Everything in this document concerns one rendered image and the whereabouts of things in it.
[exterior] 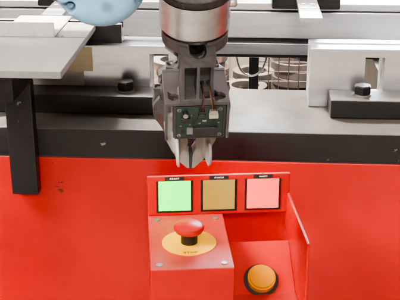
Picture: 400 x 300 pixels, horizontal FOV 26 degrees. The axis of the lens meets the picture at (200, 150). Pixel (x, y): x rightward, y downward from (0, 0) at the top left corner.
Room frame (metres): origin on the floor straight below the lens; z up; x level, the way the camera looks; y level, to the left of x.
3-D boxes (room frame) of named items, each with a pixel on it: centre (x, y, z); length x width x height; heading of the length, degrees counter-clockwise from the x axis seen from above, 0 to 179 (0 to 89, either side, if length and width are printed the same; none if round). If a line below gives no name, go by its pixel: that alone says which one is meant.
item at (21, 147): (1.17, 0.26, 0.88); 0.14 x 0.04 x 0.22; 177
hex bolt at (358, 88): (1.27, -0.25, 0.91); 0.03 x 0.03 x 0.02
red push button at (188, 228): (1.02, 0.01, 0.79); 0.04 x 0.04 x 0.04
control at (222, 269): (1.03, -0.03, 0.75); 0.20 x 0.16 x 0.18; 94
